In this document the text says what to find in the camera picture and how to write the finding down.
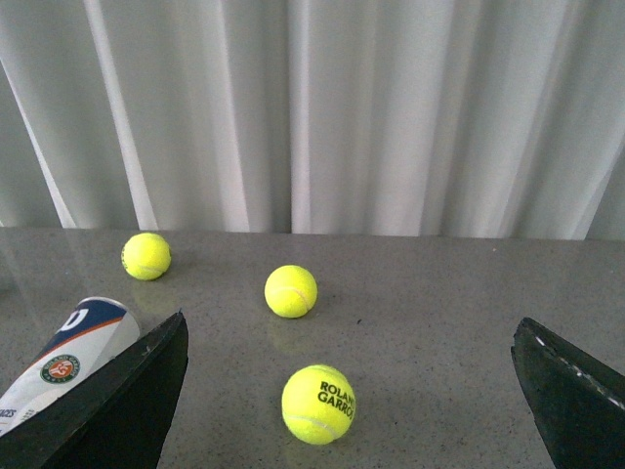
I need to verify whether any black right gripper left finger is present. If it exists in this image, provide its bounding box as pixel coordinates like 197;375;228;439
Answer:
1;313;188;468

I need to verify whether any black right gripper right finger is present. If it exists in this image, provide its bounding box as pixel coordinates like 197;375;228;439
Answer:
511;318;624;468

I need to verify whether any Wilson tennis ball can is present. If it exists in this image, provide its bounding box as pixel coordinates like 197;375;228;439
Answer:
1;297;140;435

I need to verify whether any far yellow tennis ball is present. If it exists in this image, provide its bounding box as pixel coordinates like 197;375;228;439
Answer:
121;233;172;281

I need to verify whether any Roland Garros tennis ball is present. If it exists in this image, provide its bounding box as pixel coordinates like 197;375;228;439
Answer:
281;363;356;446

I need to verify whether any plain yellow tennis ball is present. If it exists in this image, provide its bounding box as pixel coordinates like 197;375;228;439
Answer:
264;265;318;319

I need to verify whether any white pleated curtain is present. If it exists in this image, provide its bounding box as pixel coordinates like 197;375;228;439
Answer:
1;1;624;239

